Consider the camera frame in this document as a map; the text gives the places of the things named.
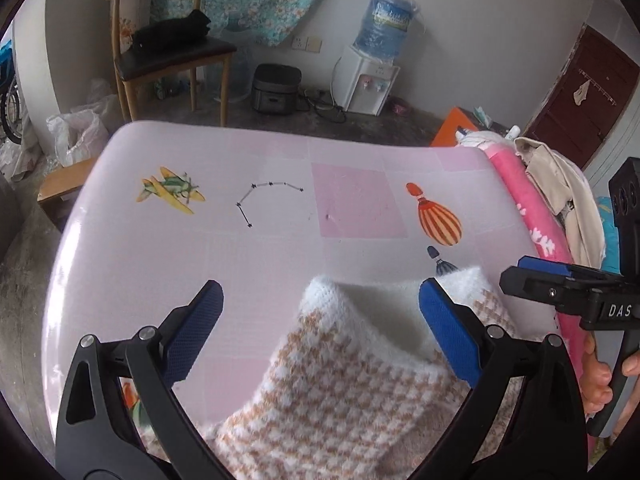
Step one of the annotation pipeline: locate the bicycle wheel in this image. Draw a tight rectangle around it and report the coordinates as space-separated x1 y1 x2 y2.
0 40 26 146

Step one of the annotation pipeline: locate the white plastic bag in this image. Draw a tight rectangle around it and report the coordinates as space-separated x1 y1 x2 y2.
46 95 123 168

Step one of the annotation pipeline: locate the person's right hand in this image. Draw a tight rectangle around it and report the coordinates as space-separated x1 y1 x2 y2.
580 332 640 416

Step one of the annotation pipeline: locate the black bag on chair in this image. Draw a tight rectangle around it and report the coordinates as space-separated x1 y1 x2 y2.
131 9 212 53

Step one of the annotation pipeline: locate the cream printed box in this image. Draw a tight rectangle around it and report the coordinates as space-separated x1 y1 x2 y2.
111 0 153 36

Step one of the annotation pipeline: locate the pink printed mat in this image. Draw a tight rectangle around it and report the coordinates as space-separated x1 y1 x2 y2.
41 121 576 466

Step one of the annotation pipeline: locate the black cable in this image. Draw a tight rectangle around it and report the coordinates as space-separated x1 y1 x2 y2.
299 87 347 123

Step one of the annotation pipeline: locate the white water dispenser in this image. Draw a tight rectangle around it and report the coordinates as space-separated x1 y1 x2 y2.
332 46 401 116

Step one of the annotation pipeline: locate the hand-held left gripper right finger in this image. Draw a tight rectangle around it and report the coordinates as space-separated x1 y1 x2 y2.
419 278 590 480

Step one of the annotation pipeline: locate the orange white checked knit sweater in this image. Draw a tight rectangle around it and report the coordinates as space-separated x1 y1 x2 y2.
200 266 546 480

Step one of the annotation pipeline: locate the wooden chair with dark seat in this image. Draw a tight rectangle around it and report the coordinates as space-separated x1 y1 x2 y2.
104 0 238 128

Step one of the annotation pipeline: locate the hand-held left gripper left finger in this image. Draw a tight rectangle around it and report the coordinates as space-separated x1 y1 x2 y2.
55 280 236 480

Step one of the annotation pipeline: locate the orange box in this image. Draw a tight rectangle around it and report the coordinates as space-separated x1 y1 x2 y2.
430 107 481 148

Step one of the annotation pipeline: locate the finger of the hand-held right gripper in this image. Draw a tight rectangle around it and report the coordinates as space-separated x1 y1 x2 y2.
517 256 623 282
499 266 601 328

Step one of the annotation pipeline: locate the black rice cooker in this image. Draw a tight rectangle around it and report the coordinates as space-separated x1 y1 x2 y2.
250 63 302 115

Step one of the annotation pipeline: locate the brown door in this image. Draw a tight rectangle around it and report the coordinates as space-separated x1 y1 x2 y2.
522 24 640 171

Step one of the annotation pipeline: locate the clear plastic container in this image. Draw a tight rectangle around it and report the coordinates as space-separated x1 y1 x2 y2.
204 12 252 105

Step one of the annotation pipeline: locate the cardboard box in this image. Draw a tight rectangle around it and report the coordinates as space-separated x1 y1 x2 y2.
37 157 98 218

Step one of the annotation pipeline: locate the teal floral cloth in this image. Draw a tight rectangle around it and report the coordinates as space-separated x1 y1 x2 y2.
122 0 366 48

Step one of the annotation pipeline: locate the beige garment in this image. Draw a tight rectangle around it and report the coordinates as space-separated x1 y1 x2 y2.
514 136 607 268

